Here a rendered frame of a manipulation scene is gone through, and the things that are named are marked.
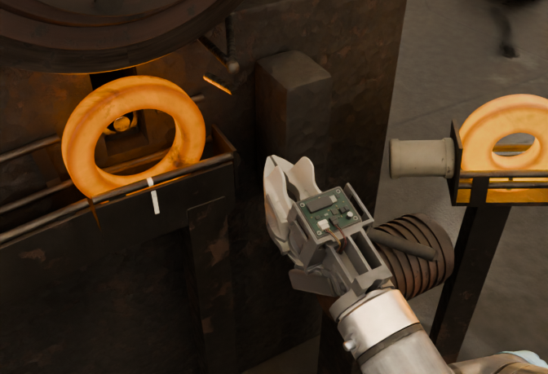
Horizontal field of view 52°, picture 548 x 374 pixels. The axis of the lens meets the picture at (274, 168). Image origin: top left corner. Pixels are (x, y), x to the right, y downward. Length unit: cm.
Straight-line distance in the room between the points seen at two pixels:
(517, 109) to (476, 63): 181
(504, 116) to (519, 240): 99
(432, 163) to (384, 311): 33
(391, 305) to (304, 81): 34
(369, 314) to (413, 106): 173
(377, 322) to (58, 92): 47
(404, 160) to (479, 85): 165
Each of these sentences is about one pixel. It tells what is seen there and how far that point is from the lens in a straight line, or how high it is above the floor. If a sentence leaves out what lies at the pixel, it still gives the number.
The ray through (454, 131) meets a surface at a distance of 85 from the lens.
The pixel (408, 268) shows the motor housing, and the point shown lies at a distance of 92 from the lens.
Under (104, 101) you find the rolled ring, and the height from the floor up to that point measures 83.
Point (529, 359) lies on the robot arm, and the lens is 73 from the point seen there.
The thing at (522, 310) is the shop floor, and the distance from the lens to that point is 161.
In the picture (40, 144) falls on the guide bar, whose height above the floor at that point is 76.
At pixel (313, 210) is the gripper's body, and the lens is 59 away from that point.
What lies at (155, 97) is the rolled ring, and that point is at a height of 82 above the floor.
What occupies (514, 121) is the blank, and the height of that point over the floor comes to 76.
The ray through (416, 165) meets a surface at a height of 68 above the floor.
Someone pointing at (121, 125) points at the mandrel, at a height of 74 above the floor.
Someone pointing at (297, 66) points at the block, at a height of 80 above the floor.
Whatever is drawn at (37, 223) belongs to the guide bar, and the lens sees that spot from 75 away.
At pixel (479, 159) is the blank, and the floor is 69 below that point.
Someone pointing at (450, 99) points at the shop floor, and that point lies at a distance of 234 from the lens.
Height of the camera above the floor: 119
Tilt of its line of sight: 39 degrees down
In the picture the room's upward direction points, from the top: straight up
